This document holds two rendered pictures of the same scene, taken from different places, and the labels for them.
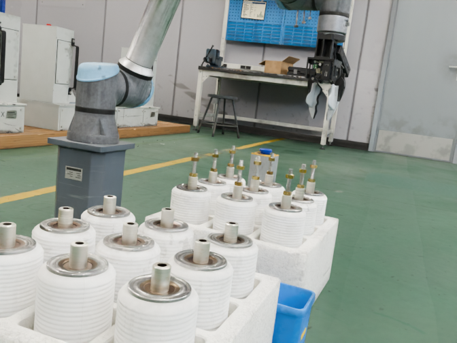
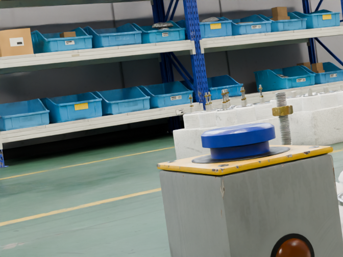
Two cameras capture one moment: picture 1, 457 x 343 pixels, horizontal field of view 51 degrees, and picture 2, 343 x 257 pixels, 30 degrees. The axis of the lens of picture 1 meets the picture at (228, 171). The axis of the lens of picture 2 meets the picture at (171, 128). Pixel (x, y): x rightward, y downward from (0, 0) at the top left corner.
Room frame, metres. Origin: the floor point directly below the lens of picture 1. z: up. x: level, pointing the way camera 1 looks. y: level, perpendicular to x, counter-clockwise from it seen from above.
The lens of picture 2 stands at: (1.78, 0.10, 0.35)
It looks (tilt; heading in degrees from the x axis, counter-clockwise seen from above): 3 degrees down; 222
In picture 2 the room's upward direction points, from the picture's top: 8 degrees counter-clockwise
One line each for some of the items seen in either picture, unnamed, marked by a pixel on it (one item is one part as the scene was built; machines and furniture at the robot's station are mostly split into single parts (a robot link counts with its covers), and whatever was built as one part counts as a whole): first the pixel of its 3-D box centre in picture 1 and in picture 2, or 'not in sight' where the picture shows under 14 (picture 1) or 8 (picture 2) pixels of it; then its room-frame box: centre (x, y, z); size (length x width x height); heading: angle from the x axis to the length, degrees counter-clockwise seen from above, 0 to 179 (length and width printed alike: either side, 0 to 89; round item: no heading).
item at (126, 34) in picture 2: not in sight; (109, 37); (-1.92, -3.80, 0.90); 0.50 x 0.38 x 0.21; 70
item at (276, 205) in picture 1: (285, 207); not in sight; (1.05, -0.14, 0.25); 0.08 x 0.08 x 0.01
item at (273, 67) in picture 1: (278, 66); not in sight; (5.90, -0.45, 0.87); 0.40 x 0.30 x 0.23; 58
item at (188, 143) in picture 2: not in sight; (231, 142); (-0.66, -1.74, 0.09); 0.39 x 0.39 x 0.18; 78
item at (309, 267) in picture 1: (245, 250); not in sight; (1.20, -0.07, 0.09); 0.39 x 0.39 x 0.18; 68
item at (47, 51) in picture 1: (92, 80); not in sight; (4.19, 1.26, 0.45); 1.51 x 0.57 x 0.74; 162
